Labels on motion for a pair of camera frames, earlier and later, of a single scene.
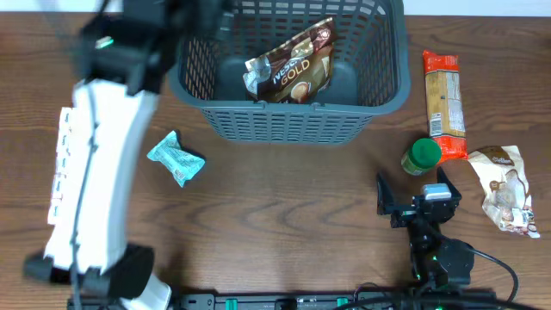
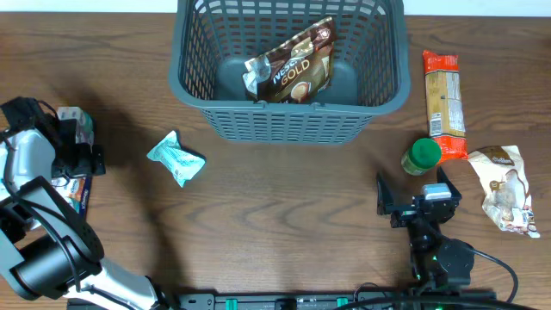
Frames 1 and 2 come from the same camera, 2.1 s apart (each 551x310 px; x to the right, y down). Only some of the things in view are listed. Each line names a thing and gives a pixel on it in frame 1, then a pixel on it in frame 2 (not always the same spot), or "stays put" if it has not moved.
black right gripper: (407, 211) stays put
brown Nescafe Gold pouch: (295, 73) stays put
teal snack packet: (182, 163) stays put
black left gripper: (140, 11) -> (80, 159)
